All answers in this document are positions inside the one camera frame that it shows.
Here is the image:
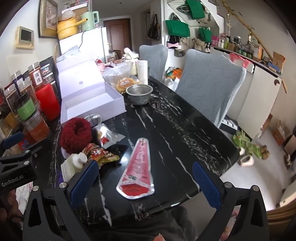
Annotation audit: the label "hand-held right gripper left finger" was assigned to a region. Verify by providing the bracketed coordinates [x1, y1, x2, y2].
[22, 160, 100, 241]

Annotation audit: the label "brown cardboard box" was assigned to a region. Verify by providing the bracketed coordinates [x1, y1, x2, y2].
[273, 120, 296, 160]

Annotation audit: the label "grey plastic mailer bag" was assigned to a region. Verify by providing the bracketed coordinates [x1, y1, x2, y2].
[56, 45, 80, 63]

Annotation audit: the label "white cable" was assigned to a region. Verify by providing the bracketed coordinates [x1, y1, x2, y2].
[84, 113, 102, 127]

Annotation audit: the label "grey leaf-embossed chair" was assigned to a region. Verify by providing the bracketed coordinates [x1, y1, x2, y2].
[175, 49, 247, 128]
[139, 44, 169, 81]

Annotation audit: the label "red yellow snack packet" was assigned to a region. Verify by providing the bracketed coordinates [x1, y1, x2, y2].
[81, 143, 121, 169]

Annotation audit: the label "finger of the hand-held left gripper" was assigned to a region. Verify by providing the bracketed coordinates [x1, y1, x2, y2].
[0, 132, 25, 151]
[0, 148, 43, 164]

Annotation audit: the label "white paper roll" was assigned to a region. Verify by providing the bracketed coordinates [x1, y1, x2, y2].
[135, 60, 149, 85]

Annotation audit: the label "beige wall intercom panel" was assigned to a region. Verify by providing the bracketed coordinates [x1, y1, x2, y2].
[16, 26, 35, 49]

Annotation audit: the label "pink plastic bag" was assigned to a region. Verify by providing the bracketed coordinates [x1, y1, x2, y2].
[230, 53, 253, 70]

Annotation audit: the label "green tote bag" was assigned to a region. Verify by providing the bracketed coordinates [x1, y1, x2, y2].
[165, 20, 190, 40]

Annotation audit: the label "white shoes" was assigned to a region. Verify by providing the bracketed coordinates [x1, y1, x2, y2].
[237, 147, 255, 166]

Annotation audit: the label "dark hanging handbag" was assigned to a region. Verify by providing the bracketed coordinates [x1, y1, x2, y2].
[147, 14, 161, 40]

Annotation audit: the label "brown door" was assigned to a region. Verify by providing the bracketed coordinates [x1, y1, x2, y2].
[103, 19, 130, 52]

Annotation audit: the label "clear plastic bag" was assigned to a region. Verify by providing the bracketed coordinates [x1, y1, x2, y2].
[102, 61, 133, 90]

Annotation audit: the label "lavender gift box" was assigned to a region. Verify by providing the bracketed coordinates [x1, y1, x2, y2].
[56, 58, 126, 124]

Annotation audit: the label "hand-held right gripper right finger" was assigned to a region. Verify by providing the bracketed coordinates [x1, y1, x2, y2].
[192, 161, 270, 241]

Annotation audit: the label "white fridge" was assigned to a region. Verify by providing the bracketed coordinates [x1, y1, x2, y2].
[58, 27, 109, 67]

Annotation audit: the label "framed picture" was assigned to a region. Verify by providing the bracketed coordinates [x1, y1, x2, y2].
[38, 0, 59, 39]

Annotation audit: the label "yellow noodle snack packet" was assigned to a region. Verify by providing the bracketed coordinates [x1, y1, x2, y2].
[116, 77, 141, 94]

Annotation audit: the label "black standing food pouch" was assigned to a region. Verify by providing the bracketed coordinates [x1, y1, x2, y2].
[38, 56, 61, 93]

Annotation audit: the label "yellow cooking pot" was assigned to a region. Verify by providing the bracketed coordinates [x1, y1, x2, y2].
[56, 18, 87, 40]

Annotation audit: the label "red plastic canister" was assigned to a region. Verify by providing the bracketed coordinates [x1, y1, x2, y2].
[35, 84, 61, 121]

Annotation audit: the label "metal bowl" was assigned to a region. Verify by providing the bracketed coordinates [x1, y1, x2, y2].
[125, 84, 153, 106]

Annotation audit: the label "green slippers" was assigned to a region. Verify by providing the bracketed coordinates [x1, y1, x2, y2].
[232, 131, 270, 160]

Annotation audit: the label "row of cosmetic bottles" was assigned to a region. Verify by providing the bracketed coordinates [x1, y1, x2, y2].
[211, 32, 264, 61]

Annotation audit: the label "black power cable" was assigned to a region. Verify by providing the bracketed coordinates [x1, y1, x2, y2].
[77, 30, 86, 48]

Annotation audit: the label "cream bottle with handle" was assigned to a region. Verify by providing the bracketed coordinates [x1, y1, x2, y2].
[124, 47, 139, 63]

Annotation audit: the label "pale green electric kettle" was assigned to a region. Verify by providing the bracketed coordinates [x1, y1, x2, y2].
[80, 11, 100, 32]

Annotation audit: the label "bamboo pole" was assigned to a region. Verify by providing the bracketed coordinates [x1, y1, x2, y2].
[222, 0, 288, 93]

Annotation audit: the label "cluster of clear storage jars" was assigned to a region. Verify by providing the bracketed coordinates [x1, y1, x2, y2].
[0, 62, 51, 149]

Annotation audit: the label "red fuzzy scrunchie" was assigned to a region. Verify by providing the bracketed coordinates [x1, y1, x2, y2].
[60, 117, 93, 154]

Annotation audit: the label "orange green printed bag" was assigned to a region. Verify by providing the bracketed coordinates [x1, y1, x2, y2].
[163, 67, 183, 91]

